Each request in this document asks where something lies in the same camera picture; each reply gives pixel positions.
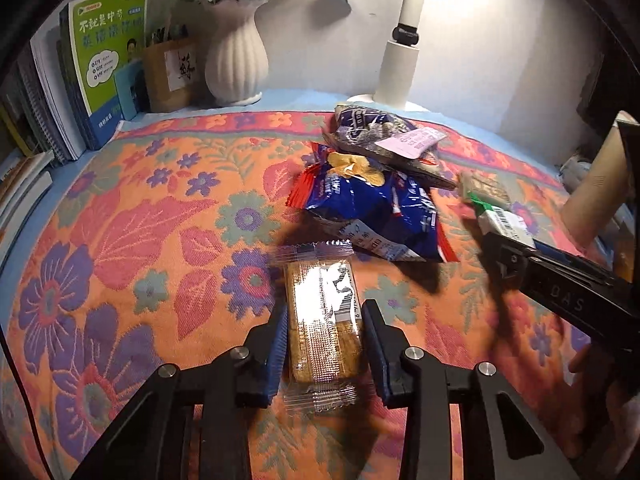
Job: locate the green white snack packet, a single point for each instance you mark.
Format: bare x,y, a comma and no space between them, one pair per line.
492,206

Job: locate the green cover book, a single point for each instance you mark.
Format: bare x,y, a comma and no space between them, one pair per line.
98,38

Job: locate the brown biscuit pack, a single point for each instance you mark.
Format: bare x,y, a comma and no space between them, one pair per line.
325,353

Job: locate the right hand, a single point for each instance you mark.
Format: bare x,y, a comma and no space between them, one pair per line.
603,428

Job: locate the blue potato chip bag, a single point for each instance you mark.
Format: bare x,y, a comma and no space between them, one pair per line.
376,208

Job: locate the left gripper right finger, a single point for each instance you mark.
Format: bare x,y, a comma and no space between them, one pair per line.
408,377

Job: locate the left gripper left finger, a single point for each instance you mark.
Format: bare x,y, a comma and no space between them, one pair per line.
246,376

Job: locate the gold thermos bottle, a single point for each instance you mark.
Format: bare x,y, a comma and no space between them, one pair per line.
605,187

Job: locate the white ribbed vase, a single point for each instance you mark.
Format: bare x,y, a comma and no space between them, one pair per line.
236,59

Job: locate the wooden pen holder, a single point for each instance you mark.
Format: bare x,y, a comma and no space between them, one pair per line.
170,64

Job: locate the stack of books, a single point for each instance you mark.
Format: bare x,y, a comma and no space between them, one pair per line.
35,108

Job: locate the white desk lamp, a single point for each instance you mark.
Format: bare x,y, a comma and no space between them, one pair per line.
398,63

